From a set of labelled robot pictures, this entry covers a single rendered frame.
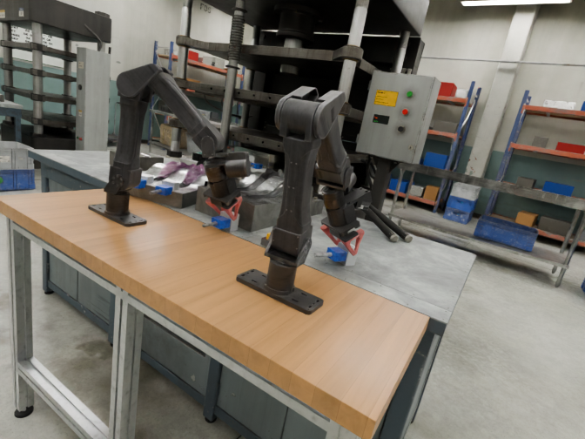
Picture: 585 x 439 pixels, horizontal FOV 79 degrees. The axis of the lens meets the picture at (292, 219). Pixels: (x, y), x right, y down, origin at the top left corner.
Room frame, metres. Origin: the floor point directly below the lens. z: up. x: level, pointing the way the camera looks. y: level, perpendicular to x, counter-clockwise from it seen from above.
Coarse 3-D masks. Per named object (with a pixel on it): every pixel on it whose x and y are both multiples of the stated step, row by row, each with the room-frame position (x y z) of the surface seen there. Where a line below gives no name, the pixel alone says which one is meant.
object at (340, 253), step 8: (328, 248) 0.96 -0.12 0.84; (336, 248) 0.96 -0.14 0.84; (344, 248) 0.96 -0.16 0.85; (320, 256) 0.92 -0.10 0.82; (328, 256) 0.93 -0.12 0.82; (336, 256) 0.93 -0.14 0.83; (344, 256) 0.94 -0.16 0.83; (352, 256) 0.95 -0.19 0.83; (344, 264) 0.95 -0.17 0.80; (352, 264) 0.96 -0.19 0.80
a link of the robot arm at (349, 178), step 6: (348, 168) 0.87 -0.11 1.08; (348, 174) 0.88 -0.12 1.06; (354, 174) 0.99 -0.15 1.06; (318, 180) 0.91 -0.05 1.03; (324, 180) 0.91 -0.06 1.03; (348, 180) 0.89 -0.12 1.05; (354, 180) 0.98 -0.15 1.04; (330, 186) 0.90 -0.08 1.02; (336, 186) 0.89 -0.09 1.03; (342, 186) 0.89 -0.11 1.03; (348, 186) 0.95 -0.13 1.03
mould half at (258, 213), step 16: (256, 176) 1.45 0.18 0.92; (272, 176) 1.45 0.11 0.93; (256, 192) 1.31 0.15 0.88; (208, 208) 1.18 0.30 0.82; (240, 208) 1.11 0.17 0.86; (256, 208) 1.09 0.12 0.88; (272, 208) 1.18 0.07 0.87; (320, 208) 1.50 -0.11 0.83; (240, 224) 1.11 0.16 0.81; (256, 224) 1.11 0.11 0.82; (272, 224) 1.19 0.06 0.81
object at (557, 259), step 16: (400, 176) 4.47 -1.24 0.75; (448, 176) 4.14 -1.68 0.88; (464, 176) 4.06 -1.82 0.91; (512, 192) 3.80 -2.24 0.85; (528, 192) 3.73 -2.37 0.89; (544, 192) 3.67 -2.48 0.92; (400, 208) 4.92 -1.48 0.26; (576, 208) 3.51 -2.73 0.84; (416, 224) 4.28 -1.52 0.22; (432, 224) 4.32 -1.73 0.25; (448, 224) 4.51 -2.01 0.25; (480, 240) 3.92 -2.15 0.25; (576, 240) 3.50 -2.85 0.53; (528, 256) 3.66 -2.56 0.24; (544, 256) 3.72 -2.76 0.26; (560, 256) 3.84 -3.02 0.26; (560, 272) 3.53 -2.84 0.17
